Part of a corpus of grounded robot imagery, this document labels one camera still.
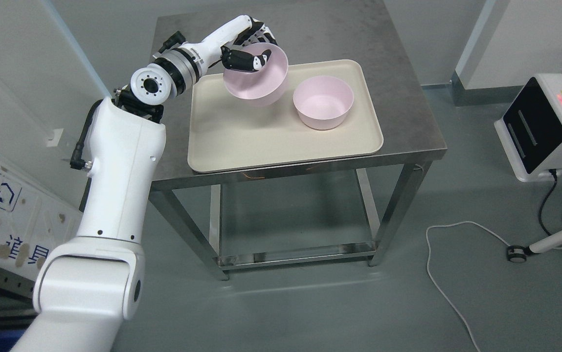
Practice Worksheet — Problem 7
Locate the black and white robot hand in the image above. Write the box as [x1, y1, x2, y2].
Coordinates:
[202, 15, 279, 73]

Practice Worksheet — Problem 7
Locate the pink bowl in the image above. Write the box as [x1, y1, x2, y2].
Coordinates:
[292, 75, 354, 130]
[223, 43, 289, 107]

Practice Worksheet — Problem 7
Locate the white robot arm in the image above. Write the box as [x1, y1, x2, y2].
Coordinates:
[12, 30, 238, 352]

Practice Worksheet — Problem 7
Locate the beige plastic tray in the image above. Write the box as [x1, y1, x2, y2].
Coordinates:
[187, 59, 383, 174]

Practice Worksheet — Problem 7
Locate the stainless steel table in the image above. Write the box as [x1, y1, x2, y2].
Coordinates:
[150, 0, 447, 281]

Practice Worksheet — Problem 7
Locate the white sign board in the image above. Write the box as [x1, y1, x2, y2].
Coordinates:
[0, 156, 81, 281]

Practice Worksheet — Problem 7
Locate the white and black appliance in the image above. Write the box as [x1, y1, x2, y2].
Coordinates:
[494, 73, 562, 182]

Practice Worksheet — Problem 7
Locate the white stand leg with caster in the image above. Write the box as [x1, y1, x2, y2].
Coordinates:
[506, 230, 562, 263]

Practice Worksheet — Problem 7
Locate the white wall socket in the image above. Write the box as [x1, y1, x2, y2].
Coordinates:
[45, 129, 64, 148]

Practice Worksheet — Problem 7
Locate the white floor cable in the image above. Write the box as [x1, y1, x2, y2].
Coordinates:
[426, 208, 562, 352]

